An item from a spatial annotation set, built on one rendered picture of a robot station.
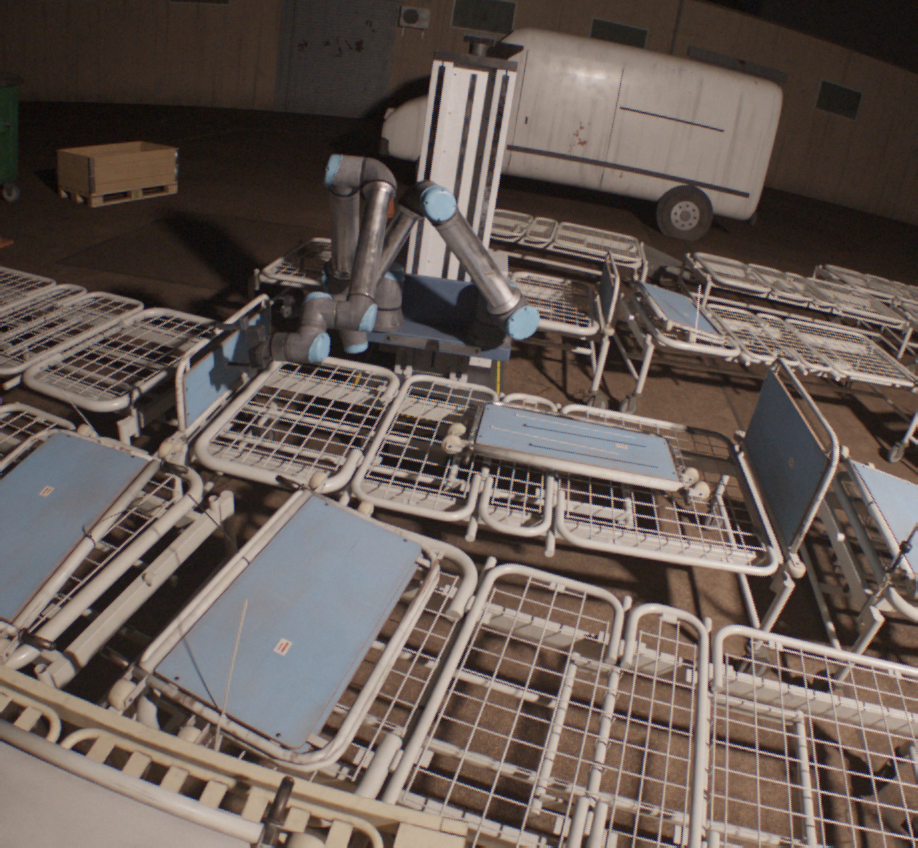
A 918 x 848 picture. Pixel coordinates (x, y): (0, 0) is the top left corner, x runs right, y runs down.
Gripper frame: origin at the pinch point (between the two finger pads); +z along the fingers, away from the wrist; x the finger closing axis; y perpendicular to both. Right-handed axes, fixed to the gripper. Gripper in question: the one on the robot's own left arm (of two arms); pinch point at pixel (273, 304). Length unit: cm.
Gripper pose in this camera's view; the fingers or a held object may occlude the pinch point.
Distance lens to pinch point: 254.3
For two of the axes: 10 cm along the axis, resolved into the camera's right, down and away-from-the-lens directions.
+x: 0.2, 9.0, 4.4
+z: -9.9, -0.4, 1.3
